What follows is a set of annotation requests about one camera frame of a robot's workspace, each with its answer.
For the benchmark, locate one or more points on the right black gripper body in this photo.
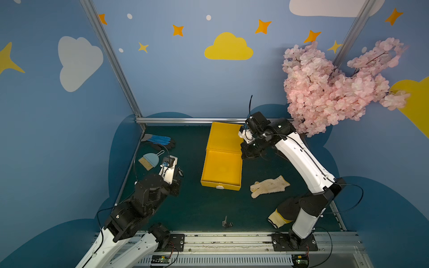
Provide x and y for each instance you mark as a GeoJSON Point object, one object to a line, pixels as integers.
{"type": "Point", "coordinates": [249, 149]}

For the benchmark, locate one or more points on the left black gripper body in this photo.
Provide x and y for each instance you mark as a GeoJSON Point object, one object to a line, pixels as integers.
{"type": "Point", "coordinates": [175, 187]}

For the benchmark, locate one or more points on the yellow top drawer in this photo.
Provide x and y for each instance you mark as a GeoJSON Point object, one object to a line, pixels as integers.
{"type": "Point", "coordinates": [222, 170]}

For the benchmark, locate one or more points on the dark metal key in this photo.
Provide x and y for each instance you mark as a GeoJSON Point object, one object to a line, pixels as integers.
{"type": "Point", "coordinates": [226, 223]}

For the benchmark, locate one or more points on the yellow drawer cabinet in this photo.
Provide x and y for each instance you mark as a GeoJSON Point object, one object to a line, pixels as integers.
{"type": "Point", "coordinates": [225, 137]}

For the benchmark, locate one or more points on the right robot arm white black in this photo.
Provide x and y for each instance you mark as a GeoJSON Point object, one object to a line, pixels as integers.
{"type": "Point", "coordinates": [303, 212]}

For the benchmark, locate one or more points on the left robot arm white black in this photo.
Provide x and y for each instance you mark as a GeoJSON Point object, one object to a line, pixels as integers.
{"type": "Point", "coordinates": [126, 219]}

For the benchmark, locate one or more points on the small blue hand brush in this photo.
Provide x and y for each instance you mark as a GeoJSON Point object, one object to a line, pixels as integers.
{"type": "Point", "coordinates": [150, 160]}

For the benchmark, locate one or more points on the cream knit glove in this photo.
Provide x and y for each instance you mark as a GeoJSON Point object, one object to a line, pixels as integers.
{"type": "Point", "coordinates": [268, 186]}

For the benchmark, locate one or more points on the blue black work glove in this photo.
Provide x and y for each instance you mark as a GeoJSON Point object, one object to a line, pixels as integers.
{"type": "Point", "coordinates": [159, 142]}

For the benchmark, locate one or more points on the pink cherry blossom tree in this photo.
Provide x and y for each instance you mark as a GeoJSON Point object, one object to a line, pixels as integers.
{"type": "Point", "coordinates": [320, 95]}

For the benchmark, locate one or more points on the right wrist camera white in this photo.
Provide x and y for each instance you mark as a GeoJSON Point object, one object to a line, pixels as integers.
{"type": "Point", "coordinates": [246, 134]}

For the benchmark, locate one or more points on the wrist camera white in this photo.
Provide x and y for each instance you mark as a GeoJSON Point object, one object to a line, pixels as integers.
{"type": "Point", "coordinates": [168, 168]}
{"type": "Point", "coordinates": [246, 134]}

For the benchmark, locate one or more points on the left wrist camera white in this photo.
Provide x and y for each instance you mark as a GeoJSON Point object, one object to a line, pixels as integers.
{"type": "Point", "coordinates": [168, 168]}

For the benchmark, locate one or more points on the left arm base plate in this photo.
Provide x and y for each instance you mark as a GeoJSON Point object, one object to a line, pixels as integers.
{"type": "Point", "coordinates": [174, 242]}

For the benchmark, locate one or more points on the aluminium rail frame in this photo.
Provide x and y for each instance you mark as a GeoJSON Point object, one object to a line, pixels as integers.
{"type": "Point", "coordinates": [252, 249]}

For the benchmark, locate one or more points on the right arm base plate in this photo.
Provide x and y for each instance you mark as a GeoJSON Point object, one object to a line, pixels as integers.
{"type": "Point", "coordinates": [283, 242]}

